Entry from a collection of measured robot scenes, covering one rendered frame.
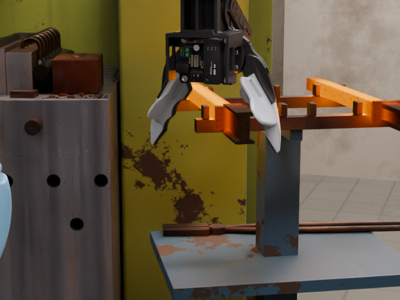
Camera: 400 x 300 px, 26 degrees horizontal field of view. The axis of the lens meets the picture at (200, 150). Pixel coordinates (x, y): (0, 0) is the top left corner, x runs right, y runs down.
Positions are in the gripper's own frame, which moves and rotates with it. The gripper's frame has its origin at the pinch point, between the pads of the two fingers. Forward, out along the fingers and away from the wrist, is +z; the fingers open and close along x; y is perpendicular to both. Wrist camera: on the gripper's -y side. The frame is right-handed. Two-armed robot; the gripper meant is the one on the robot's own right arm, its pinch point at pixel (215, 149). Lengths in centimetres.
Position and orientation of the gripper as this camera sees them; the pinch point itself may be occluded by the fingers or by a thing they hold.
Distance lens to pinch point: 100.9
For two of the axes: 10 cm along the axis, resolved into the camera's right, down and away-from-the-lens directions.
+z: 0.0, 9.8, 2.0
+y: -3.1, 1.9, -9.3
